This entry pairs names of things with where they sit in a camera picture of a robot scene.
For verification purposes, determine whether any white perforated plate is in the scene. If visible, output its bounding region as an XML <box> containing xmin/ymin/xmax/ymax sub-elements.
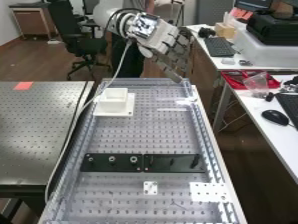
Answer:
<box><xmin>188</xmin><ymin>181</ymin><xmax>226</xmax><ymax>203</ymax></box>

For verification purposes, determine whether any small white metal bracket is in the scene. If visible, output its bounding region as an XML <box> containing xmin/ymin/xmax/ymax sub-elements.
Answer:
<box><xmin>140</xmin><ymin>180</ymin><xmax>159</xmax><ymax>196</ymax></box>

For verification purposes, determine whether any small cardboard box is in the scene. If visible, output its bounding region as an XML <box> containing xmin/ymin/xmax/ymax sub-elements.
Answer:
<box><xmin>214</xmin><ymin>21</ymin><xmax>236</xmax><ymax>40</ymax></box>

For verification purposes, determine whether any red tray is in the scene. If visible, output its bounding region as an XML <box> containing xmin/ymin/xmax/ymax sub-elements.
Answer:
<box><xmin>219</xmin><ymin>69</ymin><xmax>281</xmax><ymax>91</ymax></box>

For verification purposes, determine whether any clear box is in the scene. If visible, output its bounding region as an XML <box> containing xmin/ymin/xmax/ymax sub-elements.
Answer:
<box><xmin>37</xmin><ymin>77</ymin><xmax>250</xmax><ymax>224</ymax></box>

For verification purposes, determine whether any black cable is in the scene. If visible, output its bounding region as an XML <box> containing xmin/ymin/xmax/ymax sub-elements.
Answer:
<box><xmin>102</xmin><ymin>7</ymin><xmax>143</xmax><ymax>37</ymax></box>

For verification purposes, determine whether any dark grey five-finger robot hand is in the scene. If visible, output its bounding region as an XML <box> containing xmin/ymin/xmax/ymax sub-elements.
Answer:
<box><xmin>124</xmin><ymin>12</ymin><xmax>195</xmax><ymax>84</ymax></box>

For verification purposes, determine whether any black plate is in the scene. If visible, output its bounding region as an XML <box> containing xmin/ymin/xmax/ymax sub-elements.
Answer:
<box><xmin>78</xmin><ymin>152</ymin><xmax>208</xmax><ymax>174</ymax></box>

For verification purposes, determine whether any black office chair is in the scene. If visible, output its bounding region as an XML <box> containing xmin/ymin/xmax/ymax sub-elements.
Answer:
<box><xmin>46</xmin><ymin>0</ymin><xmax>113</xmax><ymax>80</ymax></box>

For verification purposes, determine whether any clear plastic cup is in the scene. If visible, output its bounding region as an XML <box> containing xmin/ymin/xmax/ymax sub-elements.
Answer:
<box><xmin>242</xmin><ymin>71</ymin><xmax>271</xmax><ymax>98</ymax></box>

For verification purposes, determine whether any small white box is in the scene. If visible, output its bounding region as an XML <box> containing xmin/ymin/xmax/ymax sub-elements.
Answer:
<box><xmin>93</xmin><ymin>86</ymin><xmax>135</xmax><ymax>118</ymax></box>

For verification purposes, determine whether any black computer mouse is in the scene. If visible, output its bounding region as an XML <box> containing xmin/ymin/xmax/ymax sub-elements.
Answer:
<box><xmin>260</xmin><ymin>108</ymin><xmax>291</xmax><ymax>127</ymax></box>

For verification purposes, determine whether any black machine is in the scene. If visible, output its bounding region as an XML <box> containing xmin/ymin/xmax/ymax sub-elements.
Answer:
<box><xmin>246</xmin><ymin>12</ymin><xmax>298</xmax><ymax>47</ymax></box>

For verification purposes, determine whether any black keyboard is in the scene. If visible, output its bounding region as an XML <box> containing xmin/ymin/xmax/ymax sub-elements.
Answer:
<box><xmin>273</xmin><ymin>92</ymin><xmax>298</xmax><ymax>130</ymax></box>
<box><xmin>202</xmin><ymin>36</ymin><xmax>236</xmax><ymax>58</ymax></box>

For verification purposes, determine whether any white desk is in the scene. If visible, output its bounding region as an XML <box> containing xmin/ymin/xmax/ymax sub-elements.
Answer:
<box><xmin>184</xmin><ymin>23</ymin><xmax>298</xmax><ymax>73</ymax></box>
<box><xmin>211</xmin><ymin>73</ymin><xmax>298</xmax><ymax>185</ymax></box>

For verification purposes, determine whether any white cable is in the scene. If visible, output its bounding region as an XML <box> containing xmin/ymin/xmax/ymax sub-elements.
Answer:
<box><xmin>42</xmin><ymin>39</ymin><xmax>134</xmax><ymax>204</ymax></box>

